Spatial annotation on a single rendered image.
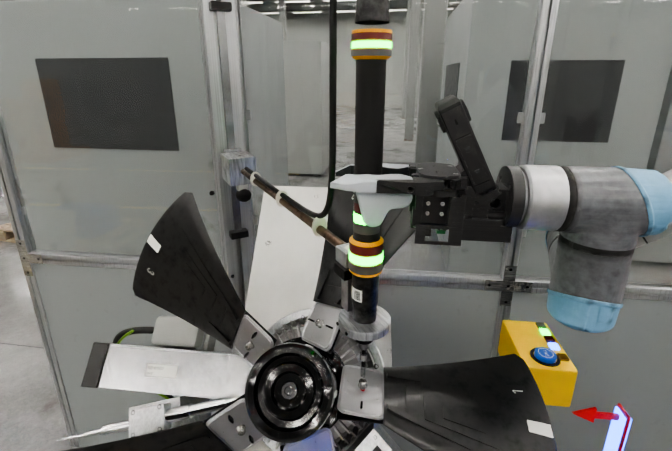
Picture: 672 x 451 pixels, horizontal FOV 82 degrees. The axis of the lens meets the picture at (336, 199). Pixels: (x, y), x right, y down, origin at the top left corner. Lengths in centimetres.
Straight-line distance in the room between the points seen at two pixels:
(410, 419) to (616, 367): 116
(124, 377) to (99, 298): 91
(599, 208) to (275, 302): 63
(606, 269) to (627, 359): 116
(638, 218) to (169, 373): 73
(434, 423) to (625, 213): 35
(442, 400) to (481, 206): 29
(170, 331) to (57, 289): 102
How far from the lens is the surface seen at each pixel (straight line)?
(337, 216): 70
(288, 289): 87
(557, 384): 95
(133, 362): 84
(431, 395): 63
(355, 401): 60
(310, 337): 64
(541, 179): 47
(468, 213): 47
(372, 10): 44
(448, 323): 142
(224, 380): 77
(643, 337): 164
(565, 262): 53
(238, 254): 122
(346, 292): 54
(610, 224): 50
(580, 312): 54
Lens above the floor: 161
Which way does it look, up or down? 17 degrees down
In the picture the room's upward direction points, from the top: straight up
